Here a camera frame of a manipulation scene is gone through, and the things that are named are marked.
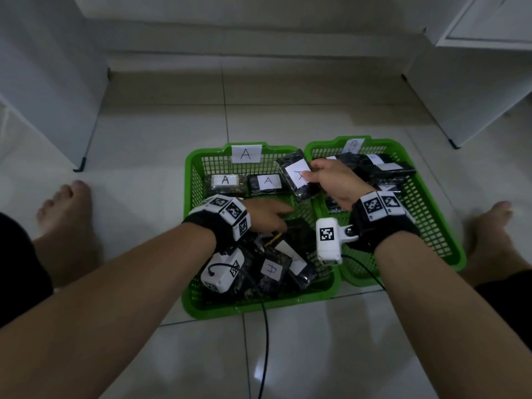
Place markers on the person's right hand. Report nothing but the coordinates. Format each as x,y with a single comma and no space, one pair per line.
341,182

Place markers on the person's left hand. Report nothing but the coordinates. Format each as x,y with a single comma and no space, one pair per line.
266,216

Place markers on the black packet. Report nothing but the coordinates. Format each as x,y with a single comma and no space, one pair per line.
291,178

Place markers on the green plastic basket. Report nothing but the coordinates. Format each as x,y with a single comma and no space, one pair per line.
232,309
436,241

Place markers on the person's right forearm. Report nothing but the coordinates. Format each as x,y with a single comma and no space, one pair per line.
440,319

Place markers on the person's left forearm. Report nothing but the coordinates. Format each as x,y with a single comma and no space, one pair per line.
104,311

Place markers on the person's right foot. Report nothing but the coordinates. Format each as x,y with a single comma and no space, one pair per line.
494,228

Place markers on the person's right leg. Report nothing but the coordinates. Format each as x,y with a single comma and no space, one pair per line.
494,265

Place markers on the person's leg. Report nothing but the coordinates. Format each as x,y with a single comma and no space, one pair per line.
66,261
494,265

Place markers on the person's left leg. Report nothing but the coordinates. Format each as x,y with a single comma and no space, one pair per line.
66,261

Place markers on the black wristband with marker tags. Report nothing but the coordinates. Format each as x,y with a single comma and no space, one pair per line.
382,232
208,228

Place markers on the white desk cabinet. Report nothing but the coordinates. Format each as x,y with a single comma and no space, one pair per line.
469,95

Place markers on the white desk side panel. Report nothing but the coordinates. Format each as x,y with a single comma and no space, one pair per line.
50,78

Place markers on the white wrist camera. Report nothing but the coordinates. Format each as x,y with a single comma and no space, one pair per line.
218,278
328,251

